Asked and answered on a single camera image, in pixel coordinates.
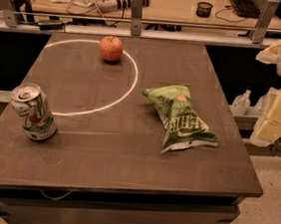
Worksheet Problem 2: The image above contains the metal rail bracket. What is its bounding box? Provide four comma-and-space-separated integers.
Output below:
250, 0, 279, 45
0, 0, 19, 28
131, 0, 143, 37

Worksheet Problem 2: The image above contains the middle metal rail bracket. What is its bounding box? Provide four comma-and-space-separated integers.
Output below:
131, 0, 143, 37

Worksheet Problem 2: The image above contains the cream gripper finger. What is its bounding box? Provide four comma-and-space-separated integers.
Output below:
255, 40, 281, 65
250, 89, 281, 147

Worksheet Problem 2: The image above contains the red apple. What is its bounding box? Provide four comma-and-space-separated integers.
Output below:
99, 36, 124, 62

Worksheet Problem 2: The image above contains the green jalapeno chip bag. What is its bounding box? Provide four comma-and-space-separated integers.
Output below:
141, 85, 218, 153

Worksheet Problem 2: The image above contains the left metal rail bracket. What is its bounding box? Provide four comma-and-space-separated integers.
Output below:
0, 0, 19, 28

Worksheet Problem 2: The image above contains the right metal rail bracket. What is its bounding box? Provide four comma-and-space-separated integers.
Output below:
250, 0, 279, 45

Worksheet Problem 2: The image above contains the black keyboard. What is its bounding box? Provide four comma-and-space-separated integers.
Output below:
229, 0, 266, 19

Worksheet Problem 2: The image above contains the black mesh cup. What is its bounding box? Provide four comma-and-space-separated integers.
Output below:
196, 1, 212, 18

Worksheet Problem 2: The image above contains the white 7up soda can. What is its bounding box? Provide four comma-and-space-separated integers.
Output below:
11, 83, 57, 141

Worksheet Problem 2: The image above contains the white cable under table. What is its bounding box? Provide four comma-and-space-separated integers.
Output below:
38, 187, 73, 203

